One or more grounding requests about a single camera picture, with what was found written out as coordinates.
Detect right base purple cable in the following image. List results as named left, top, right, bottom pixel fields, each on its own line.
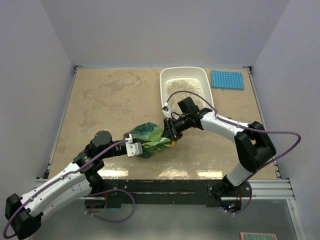
left=224, top=183, right=255, bottom=216

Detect pink green card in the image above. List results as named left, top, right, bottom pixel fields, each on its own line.
left=240, top=232, right=277, bottom=240

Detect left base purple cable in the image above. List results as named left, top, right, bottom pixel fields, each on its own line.
left=84, top=188, right=137, bottom=222

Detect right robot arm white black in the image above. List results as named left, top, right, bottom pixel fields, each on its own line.
left=162, top=97, right=276, bottom=197

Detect white litter box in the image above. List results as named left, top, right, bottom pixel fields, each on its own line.
left=159, top=66, right=214, bottom=118

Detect green litter bag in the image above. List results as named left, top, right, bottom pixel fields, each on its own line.
left=123, top=122, right=171, bottom=157

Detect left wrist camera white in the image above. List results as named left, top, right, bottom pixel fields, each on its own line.
left=125, top=133, right=143, bottom=158

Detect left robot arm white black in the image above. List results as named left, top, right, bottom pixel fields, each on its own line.
left=3, top=130, right=144, bottom=240

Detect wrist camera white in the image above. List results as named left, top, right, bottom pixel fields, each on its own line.
left=125, top=133, right=143, bottom=158
left=162, top=102, right=172, bottom=118

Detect orange plastic scoop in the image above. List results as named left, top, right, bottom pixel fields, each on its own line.
left=167, top=141, right=176, bottom=147

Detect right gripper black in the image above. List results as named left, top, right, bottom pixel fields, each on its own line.
left=160, top=114, right=191, bottom=147

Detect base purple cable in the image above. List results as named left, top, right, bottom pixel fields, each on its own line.
left=224, top=183, right=255, bottom=216
left=84, top=188, right=137, bottom=222

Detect blue studded plate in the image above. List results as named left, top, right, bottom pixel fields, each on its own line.
left=211, top=70, right=245, bottom=91

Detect cat litter granules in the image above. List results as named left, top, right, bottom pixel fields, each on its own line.
left=166, top=79, right=204, bottom=114

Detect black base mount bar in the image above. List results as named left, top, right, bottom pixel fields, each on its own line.
left=90, top=179, right=252, bottom=208

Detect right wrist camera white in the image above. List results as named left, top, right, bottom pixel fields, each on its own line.
left=162, top=102, right=172, bottom=118

